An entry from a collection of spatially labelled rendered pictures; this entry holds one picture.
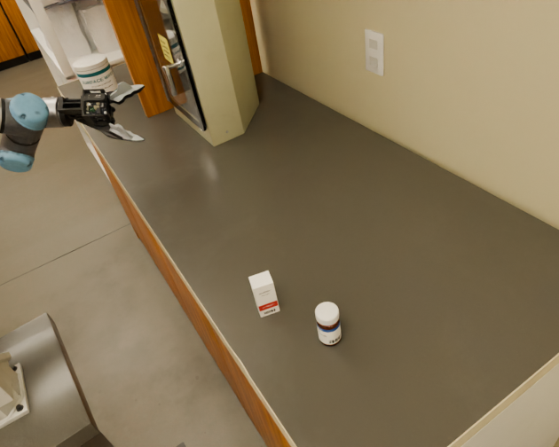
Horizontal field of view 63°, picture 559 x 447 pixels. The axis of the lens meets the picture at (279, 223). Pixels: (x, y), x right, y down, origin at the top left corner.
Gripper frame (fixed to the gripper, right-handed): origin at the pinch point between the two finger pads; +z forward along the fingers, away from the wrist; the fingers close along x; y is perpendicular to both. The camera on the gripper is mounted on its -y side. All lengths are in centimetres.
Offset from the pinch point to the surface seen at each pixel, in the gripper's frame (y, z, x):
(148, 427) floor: -78, -16, -93
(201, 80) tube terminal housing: -6.3, 14.2, 12.7
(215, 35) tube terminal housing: 0.6, 18.7, 22.2
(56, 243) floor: -164, -87, -5
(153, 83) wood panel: -36.2, -5.1, 28.1
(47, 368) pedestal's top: 18, -15, -61
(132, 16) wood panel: -19.0, -8.0, 42.3
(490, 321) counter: 33, 67, -57
